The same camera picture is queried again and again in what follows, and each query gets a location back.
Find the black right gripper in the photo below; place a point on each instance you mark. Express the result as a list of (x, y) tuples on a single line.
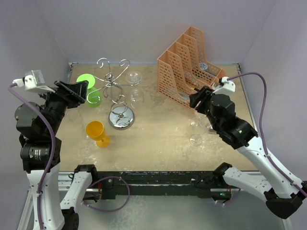
[(203, 95)]

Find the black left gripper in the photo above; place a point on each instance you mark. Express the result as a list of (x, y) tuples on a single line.
[(73, 94)]

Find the green plastic goblet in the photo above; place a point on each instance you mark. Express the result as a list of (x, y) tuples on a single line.
[(94, 97)]

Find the clear wine glass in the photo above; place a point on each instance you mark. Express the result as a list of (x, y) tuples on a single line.
[(136, 95), (197, 133)]

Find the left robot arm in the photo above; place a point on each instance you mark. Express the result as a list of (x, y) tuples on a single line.
[(40, 153)]

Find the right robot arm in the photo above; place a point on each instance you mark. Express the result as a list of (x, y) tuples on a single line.
[(282, 191)]

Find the pink tinted wine glass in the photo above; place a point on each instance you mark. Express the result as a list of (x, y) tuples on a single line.
[(194, 121)]

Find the orange plastic file organizer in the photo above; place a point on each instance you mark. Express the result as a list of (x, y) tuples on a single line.
[(183, 68)]

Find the orange plastic goblet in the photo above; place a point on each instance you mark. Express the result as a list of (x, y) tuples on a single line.
[(96, 131)]

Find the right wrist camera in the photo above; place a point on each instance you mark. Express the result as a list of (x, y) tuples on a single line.
[(226, 86)]

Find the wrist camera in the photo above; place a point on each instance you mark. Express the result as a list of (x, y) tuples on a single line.
[(33, 81), (226, 86)]

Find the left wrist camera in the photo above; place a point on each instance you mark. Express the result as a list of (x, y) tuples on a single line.
[(33, 81)]

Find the silver wire wine glass rack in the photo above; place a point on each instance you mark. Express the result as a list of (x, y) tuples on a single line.
[(121, 117)]

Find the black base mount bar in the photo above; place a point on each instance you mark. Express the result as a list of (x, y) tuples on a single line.
[(202, 184)]

